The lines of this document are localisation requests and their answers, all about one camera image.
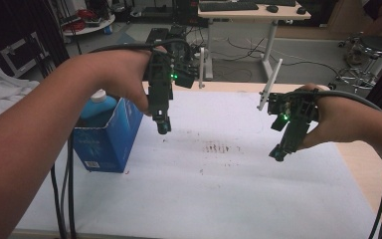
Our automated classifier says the round white table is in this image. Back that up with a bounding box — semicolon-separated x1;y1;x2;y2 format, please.
61;13;116;37

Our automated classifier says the black round stool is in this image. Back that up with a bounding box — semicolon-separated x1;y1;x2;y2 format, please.
337;32;382;92

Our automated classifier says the white cloth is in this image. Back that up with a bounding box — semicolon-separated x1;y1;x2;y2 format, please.
0;44;42;129

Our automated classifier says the person's left hand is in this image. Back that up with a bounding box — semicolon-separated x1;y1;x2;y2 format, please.
89;45;167;118

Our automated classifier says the black cable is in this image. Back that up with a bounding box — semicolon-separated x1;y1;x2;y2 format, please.
367;165;382;239
50;163;69;239

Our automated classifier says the black keyboard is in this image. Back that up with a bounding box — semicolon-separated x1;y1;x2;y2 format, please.
198;1;260;13

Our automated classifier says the black device box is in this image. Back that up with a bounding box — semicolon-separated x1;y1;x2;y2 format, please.
144;26;187;45

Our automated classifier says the person's right hand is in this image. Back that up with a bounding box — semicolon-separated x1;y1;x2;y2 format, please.
294;83;372;151

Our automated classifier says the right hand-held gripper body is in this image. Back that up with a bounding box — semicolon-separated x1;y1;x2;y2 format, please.
257;59;321;132

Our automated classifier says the blue bottle with white cap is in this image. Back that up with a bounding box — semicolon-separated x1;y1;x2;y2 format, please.
79;89;119;129

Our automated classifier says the blue cardboard box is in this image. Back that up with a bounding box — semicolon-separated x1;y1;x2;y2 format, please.
72;97;144;174

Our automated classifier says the white desk with wooden top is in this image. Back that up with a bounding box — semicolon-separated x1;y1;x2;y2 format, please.
197;1;312;82

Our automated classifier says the black case with metal frame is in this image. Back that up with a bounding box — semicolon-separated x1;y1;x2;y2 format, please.
0;31;49;79

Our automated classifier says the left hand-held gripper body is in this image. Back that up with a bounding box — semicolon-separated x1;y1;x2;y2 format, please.
146;40;207;116

